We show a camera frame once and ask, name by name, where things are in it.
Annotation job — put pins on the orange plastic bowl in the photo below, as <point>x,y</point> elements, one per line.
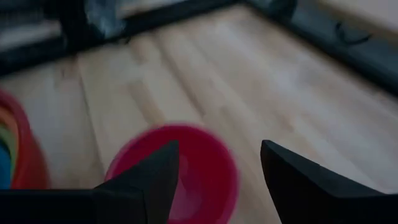
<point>7,119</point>

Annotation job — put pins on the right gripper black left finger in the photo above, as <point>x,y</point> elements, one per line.
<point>146,189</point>

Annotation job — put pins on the black table frame rail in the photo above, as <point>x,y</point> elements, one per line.
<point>357,53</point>
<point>31,53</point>

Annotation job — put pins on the teal blue plastic bowl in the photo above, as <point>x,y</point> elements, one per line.
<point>3,168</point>

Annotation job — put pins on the small pink plastic bowl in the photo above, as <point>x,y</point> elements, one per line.
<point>205,174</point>

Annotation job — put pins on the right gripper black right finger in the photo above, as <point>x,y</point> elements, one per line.
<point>304,193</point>

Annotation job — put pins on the large red plastic bowl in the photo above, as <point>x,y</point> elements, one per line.
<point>29,161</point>

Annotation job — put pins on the olive green plastic bowl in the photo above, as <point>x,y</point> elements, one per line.
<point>7,146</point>

